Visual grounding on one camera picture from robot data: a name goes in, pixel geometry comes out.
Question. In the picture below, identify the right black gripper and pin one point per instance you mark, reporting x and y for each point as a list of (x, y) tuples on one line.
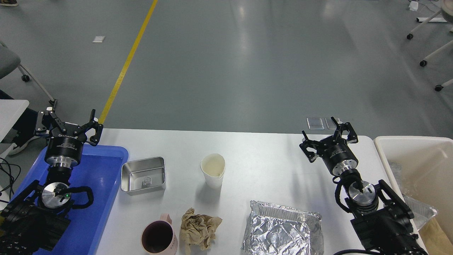
[(334, 151)]

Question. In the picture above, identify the foil tray in bin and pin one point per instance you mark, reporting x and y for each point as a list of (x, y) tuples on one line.
[(423, 212)]

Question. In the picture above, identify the small steel rectangular tin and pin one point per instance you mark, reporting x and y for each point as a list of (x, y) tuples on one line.
[(143, 176)]

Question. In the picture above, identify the black white sneaker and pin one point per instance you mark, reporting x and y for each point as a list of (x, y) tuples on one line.
[(20, 142)]

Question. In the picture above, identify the crumpled brown paper napkin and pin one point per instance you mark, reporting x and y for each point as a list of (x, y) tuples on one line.
[(198, 229)]

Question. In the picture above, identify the beige plastic waste bin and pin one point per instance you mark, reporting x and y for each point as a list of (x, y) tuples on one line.
[(422, 168)]

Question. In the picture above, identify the right clear floor plate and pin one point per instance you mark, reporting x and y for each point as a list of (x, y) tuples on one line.
[(332, 125)]

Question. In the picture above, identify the clear floor plate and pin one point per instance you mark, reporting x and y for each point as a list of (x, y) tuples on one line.
[(332, 125), (315, 123)]

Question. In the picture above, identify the aluminium foil tray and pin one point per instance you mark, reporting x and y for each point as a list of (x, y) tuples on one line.
[(273, 229)]

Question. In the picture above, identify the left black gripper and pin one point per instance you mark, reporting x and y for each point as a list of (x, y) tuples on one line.
[(66, 140)]

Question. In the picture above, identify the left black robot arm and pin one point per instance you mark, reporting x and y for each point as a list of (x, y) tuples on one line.
[(37, 217)]

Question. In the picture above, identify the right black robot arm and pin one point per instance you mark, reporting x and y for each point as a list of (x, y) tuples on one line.
[(381, 219)]

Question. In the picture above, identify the pink mug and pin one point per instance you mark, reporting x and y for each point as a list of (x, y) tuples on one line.
[(159, 237)]

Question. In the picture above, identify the white side table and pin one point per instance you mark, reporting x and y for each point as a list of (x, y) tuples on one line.
[(10, 111)]

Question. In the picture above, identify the white paper cup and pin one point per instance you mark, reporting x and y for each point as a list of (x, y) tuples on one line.
[(213, 169)]

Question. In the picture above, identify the left clear floor plate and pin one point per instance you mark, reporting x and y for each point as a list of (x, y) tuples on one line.
[(315, 123)]

